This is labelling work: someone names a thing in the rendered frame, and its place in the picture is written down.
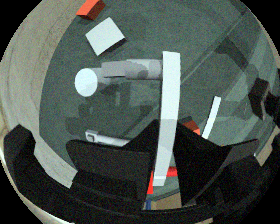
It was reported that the red rectangular bar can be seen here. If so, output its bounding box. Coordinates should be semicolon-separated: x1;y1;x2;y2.
147;176;153;194

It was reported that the orange-red box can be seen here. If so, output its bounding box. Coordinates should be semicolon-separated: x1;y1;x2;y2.
76;0;105;20
183;121;200;135

